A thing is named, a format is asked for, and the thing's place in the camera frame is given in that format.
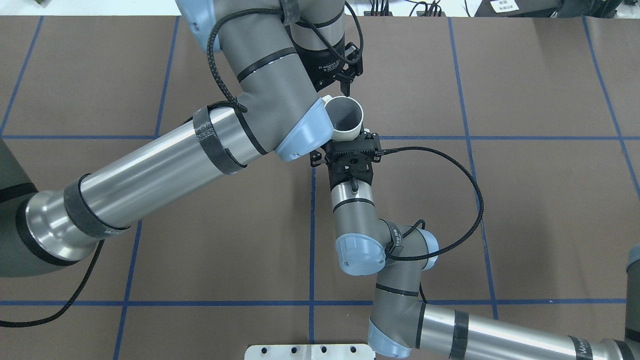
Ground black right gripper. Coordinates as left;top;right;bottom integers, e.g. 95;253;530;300
326;162;374;191

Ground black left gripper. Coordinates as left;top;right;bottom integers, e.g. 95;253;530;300
293;39;364;97

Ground white ribbed mug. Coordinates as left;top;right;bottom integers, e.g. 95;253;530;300
319;95;364;142

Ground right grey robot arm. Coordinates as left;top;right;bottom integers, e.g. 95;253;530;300
328;161;639;360

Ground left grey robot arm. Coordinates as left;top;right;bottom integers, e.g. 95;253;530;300
0;0;348;277

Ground black box with label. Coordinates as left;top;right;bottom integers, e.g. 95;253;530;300
473;0;623;19

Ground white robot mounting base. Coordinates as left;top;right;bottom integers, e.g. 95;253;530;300
244;343;377;360

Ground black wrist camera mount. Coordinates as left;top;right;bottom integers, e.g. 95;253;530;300
309;130;382;167

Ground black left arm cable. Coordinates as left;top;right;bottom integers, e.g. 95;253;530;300
0;0;365;329

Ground black cables at table edge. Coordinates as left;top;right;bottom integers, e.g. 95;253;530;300
350;0;447;18

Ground black braided right cable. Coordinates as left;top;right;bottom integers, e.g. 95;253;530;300
380;146;485;263

